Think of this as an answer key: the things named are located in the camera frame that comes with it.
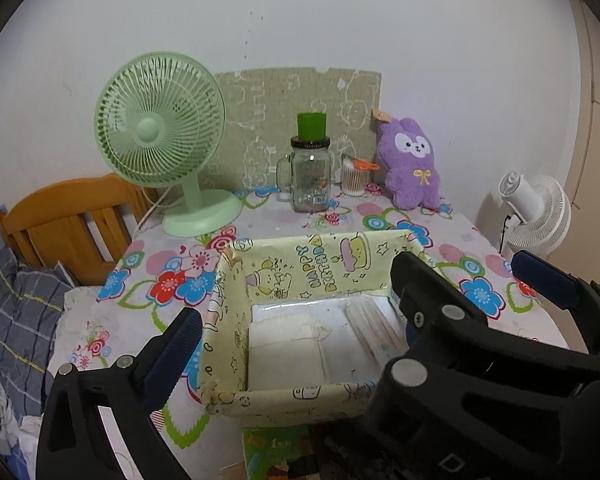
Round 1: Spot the clear cartoon plastic bag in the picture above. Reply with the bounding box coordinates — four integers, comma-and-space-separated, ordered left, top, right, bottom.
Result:
343, 296, 406, 368

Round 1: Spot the white cloth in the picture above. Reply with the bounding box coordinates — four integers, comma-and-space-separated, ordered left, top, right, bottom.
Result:
247, 314, 330, 391

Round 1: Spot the beige door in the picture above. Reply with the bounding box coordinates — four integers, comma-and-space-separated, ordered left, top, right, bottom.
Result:
555, 0, 600, 283

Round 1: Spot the yellow cartoon fabric box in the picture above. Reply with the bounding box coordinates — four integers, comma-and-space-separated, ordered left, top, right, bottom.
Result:
198, 231, 434, 428

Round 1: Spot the white standing fan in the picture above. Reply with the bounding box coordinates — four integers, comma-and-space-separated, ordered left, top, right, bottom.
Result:
498, 170, 571, 257

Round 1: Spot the grey plaid pillow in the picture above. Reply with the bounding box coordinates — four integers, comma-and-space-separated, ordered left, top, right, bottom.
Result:
0, 247, 72, 416

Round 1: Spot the cotton swab jar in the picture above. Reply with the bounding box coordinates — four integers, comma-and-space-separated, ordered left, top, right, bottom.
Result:
340, 155, 379, 196

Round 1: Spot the purple bunny plush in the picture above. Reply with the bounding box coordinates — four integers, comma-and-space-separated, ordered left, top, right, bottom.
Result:
372, 110, 441, 210

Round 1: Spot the green tissue pack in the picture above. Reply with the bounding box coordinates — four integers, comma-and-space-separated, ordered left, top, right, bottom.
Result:
242, 425, 312, 480

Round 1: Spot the floral tablecloth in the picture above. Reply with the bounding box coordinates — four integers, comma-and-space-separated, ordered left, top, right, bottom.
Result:
50, 185, 565, 479

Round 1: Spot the glass mason jar mug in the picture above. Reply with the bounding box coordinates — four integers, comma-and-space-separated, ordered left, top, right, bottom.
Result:
276, 136, 332, 214

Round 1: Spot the green cup on jar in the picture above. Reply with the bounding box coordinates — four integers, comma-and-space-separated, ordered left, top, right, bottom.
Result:
297, 112, 326, 142

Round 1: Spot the green patterned cardboard panel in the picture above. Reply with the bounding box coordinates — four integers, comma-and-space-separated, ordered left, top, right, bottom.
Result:
199, 67, 381, 191

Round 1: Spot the green desk fan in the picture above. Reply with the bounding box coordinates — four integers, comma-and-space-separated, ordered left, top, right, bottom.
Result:
94, 52, 242, 237

